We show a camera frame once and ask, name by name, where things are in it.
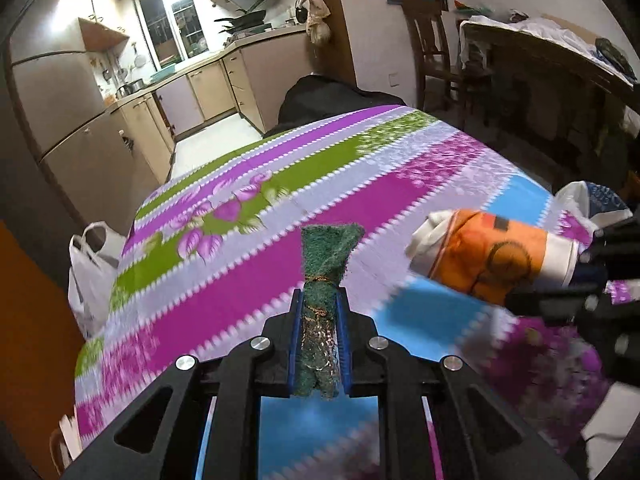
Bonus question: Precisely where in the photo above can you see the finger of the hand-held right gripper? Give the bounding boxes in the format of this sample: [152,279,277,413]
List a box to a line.
[577,217,639,266]
[505,282,607,322]

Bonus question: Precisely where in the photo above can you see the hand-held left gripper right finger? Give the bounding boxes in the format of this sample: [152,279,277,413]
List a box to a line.
[336,287,576,480]

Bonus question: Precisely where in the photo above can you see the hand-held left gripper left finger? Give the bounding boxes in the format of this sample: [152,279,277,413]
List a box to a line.
[62,290,304,480]

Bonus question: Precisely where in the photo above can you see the white blue-print plastic bag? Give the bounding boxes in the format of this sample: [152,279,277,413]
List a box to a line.
[555,180,633,241]

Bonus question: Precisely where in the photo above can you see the orange white packet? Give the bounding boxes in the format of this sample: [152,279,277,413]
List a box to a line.
[405,208,581,306]

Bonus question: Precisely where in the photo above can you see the green scouring pad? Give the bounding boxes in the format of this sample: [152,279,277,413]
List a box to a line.
[292,223,366,401]

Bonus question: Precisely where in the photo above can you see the striped floral tablecloth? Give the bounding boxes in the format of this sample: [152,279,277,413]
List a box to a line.
[74,105,616,480]

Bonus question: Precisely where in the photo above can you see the dark wooden side table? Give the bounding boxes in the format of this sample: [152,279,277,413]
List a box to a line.
[460,17,640,181]

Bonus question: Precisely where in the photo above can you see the dark crumpled cloth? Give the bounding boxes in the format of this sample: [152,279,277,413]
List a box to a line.
[595,37,636,78]

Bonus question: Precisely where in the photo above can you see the plain white plastic bag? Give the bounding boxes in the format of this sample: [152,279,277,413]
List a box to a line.
[68,221,127,338]

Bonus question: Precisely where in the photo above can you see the white cloth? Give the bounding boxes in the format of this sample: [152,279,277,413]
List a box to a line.
[460,16,601,68]

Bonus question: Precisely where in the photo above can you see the large black bag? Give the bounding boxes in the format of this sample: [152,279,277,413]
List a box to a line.
[276,74,406,136]

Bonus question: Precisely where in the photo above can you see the dark wooden chair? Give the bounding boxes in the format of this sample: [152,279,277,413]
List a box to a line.
[402,0,493,116]

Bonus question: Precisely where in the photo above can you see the orange wooden cabinet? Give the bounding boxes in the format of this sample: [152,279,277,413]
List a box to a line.
[0,220,86,480]

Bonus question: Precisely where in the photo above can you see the beige kitchen base cabinets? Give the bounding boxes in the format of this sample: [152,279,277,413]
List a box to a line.
[107,30,316,181]

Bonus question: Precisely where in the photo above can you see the grey refrigerator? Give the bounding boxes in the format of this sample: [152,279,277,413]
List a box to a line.
[10,50,161,236]

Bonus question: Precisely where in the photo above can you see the hanging beige cloth bag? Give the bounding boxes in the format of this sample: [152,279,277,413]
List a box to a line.
[306,0,331,45]

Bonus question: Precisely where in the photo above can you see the black wok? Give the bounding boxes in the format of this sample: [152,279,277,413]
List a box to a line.
[215,10,266,31]

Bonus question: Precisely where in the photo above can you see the kitchen window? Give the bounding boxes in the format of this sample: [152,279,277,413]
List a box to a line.
[134,0,210,72]

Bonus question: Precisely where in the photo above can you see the wooden wall cabinet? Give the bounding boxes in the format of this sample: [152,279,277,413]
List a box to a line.
[78,15,130,52]

